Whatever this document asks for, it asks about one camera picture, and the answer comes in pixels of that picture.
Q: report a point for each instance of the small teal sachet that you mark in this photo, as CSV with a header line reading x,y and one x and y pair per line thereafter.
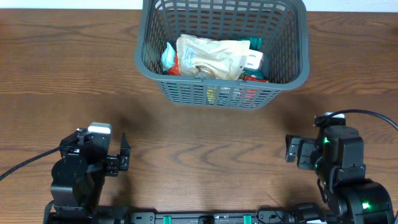
x,y
168,57

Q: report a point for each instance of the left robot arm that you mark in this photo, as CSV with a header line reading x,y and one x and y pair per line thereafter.
x,y
79,176

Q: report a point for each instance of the white paper pouch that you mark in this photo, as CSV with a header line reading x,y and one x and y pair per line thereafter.
x,y
219,59

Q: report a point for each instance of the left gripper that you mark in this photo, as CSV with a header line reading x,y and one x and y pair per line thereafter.
x,y
114,161

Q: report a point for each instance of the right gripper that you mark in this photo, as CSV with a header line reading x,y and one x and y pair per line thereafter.
x,y
304,154

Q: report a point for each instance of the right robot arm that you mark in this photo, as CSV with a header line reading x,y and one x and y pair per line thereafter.
x,y
337,158

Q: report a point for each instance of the green Nescafe coffee bag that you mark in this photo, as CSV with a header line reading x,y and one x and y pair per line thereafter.
x,y
255,44

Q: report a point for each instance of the colourful tissue pack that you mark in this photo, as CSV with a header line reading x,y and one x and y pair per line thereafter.
x,y
254,60

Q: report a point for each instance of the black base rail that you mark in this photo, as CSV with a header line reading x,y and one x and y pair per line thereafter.
x,y
304,213

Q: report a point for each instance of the orange pasta packet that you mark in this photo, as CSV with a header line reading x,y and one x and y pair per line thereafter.
x,y
174,68

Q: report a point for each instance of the grey plastic basket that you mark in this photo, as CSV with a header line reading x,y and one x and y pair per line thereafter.
x,y
281,25

